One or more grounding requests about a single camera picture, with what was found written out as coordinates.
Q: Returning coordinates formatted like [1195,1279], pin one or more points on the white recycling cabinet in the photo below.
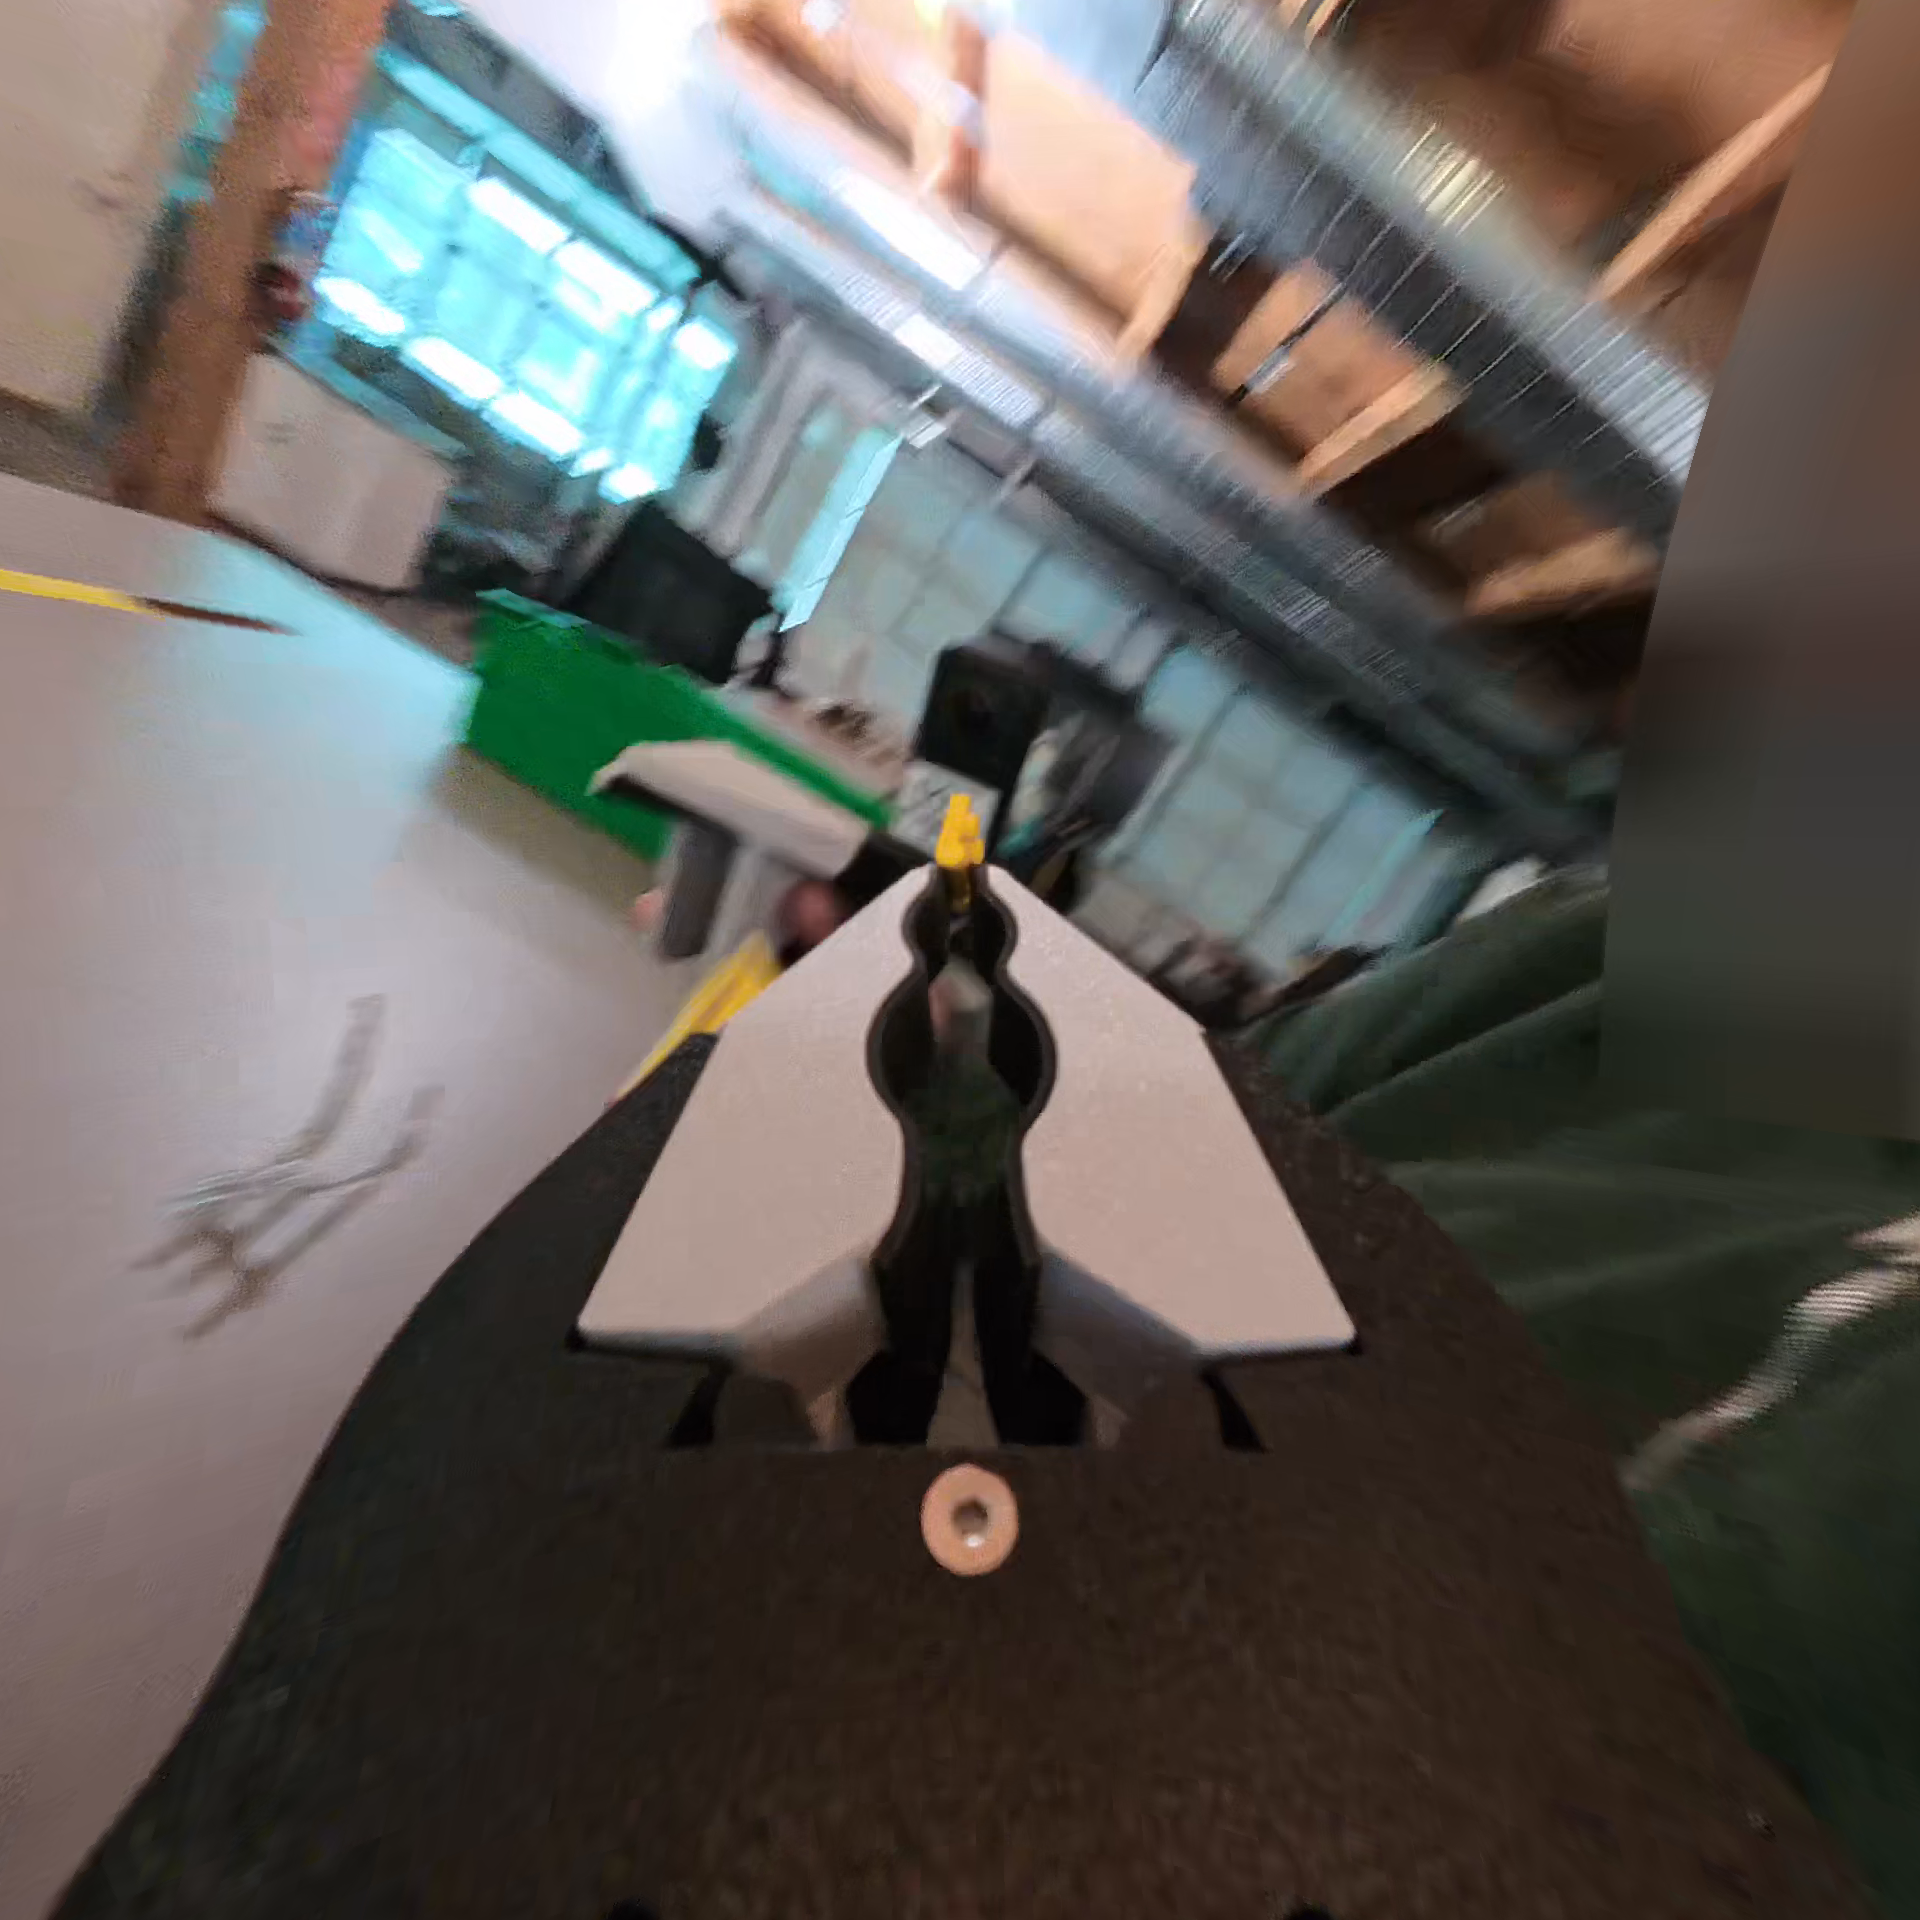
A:
[323,481]

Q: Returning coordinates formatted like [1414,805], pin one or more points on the green plastic bin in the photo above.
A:
[579,720]

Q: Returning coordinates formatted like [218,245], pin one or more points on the large paned window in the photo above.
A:
[494,300]

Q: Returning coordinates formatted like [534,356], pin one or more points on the green hoodie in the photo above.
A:
[1651,1276]

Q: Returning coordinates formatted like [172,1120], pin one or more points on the small yellow lego piece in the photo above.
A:
[961,835]

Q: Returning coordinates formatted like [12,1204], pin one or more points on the yellow tape strip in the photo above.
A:
[90,591]

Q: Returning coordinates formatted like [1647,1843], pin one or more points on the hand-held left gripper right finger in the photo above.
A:
[1155,1185]

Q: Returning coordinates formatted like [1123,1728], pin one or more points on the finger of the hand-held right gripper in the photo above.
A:
[750,787]

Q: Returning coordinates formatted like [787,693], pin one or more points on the black office chair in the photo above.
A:
[675,593]

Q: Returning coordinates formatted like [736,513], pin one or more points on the wooden post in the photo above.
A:
[248,255]

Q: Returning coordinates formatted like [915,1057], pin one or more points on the silver ventilation duct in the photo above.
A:
[1425,225]

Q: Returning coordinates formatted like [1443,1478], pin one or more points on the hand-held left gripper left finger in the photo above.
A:
[750,1172]

